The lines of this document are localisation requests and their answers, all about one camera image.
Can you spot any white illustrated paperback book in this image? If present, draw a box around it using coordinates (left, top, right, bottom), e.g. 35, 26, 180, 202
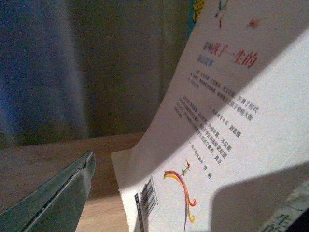
112, 0, 309, 232

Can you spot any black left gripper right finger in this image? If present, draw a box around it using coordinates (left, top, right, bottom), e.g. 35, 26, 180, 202
288, 210, 309, 232

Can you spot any grey curtain behind shelf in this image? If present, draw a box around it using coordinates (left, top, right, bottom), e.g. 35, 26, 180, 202
0, 0, 191, 148

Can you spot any teal cartoon book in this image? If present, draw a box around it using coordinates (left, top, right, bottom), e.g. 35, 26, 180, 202
187, 0, 206, 39

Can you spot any wooden bookshelf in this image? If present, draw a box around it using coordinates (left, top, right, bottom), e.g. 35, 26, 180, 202
0, 132, 143, 232

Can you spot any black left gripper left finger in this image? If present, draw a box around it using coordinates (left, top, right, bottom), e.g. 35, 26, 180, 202
0, 151, 96, 232

